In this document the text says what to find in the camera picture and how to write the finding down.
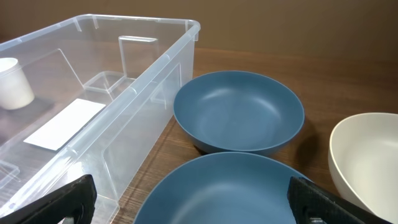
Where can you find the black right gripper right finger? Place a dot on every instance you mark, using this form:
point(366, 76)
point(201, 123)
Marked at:
point(310, 203)

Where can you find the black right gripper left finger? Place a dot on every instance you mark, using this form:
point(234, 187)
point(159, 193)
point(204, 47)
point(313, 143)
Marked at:
point(75, 201)

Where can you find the dark blue bowl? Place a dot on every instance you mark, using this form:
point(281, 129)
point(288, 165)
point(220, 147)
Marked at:
point(238, 111)
point(224, 187)

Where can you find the cream large bowl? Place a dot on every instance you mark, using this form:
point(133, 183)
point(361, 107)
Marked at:
point(362, 160)

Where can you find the cream plastic cup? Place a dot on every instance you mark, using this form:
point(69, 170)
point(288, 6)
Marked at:
point(15, 89)

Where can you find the white paper label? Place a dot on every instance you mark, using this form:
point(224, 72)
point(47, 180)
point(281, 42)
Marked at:
point(63, 126)

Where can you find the clear plastic storage bin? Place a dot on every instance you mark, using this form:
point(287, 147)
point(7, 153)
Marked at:
point(133, 65)

